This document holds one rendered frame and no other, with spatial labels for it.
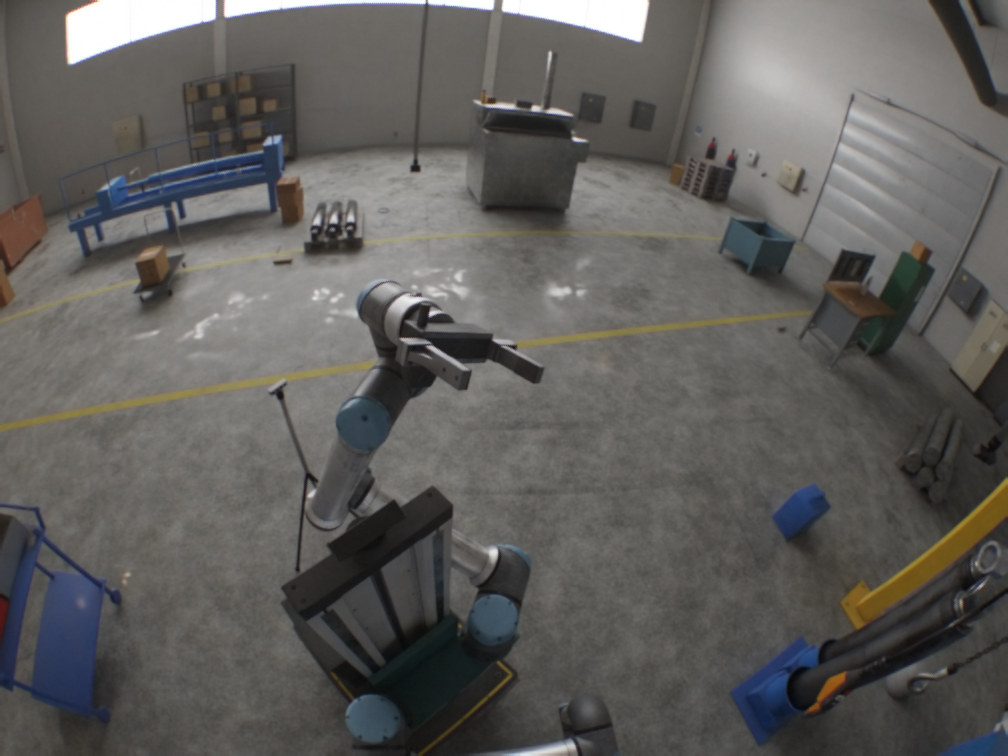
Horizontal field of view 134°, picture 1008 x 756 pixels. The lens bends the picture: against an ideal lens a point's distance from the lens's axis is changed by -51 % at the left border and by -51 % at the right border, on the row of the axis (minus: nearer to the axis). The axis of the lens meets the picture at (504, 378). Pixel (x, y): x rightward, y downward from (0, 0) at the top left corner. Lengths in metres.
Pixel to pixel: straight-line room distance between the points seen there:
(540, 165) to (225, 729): 7.63
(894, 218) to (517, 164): 8.76
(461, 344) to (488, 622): 0.92
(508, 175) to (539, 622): 6.32
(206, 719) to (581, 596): 2.33
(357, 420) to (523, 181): 6.80
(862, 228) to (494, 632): 11.58
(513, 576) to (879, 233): 11.25
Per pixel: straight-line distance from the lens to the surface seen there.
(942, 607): 2.11
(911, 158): 11.74
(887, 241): 11.68
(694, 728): 2.82
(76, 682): 3.10
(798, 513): 3.55
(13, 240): 11.40
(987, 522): 3.27
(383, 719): 1.29
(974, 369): 10.71
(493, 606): 1.34
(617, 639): 2.70
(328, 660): 1.69
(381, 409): 0.70
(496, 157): 7.09
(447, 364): 0.51
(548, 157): 7.35
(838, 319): 6.28
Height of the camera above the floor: 2.46
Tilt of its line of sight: 41 degrees down
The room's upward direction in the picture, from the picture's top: 9 degrees clockwise
